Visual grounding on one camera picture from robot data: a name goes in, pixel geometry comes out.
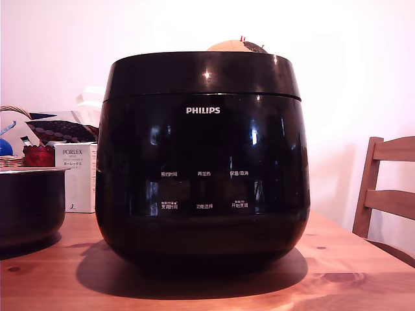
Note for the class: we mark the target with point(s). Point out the black Philips rice cooker body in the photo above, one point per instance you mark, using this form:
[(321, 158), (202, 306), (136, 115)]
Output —
[(201, 233)]

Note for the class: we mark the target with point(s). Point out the red crinkled bag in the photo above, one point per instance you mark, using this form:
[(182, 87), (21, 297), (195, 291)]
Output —
[(37, 157)]

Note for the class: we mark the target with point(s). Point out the white plastic object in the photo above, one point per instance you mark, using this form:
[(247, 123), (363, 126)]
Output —
[(90, 103)]

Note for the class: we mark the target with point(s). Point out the blue ball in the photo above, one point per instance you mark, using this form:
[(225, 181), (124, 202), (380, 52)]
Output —
[(4, 148)]

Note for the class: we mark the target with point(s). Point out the wooden chair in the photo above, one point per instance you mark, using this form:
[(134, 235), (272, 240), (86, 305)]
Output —
[(389, 197)]

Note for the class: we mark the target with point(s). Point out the black inner cooking pot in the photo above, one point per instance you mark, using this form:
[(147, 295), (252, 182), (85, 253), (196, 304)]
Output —
[(29, 207)]

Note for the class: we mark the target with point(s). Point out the wicker basket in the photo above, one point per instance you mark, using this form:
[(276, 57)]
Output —
[(11, 161)]

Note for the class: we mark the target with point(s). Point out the cork globe with pins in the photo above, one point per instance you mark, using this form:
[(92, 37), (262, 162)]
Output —
[(227, 46)]

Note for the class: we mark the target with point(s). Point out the black rice cooker lid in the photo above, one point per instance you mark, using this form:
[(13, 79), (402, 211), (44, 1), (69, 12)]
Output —
[(201, 74)]

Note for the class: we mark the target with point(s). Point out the white Porlex box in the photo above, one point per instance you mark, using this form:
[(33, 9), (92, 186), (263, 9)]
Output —
[(76, 181)]

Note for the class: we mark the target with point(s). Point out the dotted dark red cloth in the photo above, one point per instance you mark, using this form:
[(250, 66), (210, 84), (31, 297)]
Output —
[(65, 129)]

